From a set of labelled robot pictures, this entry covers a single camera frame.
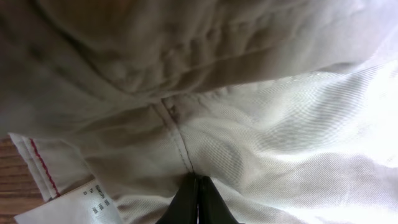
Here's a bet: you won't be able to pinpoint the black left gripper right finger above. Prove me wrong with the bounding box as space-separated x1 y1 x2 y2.
198 176 239 224

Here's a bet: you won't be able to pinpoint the beige khaki shorts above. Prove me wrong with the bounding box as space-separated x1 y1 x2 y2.
1 0 397 223

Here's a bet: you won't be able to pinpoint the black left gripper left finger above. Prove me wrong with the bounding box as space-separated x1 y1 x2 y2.
156 174 198 224

